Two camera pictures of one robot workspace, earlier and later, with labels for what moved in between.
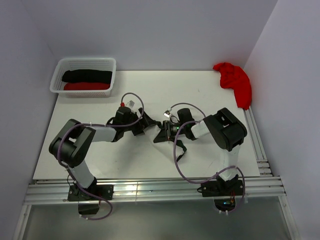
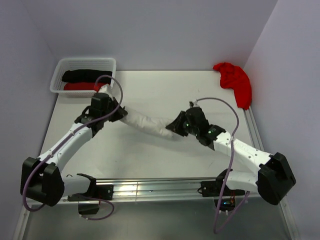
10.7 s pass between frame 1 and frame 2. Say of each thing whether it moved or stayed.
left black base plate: stayed
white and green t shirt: moved
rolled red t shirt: stayed
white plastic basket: stayed
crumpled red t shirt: stayed
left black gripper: moved
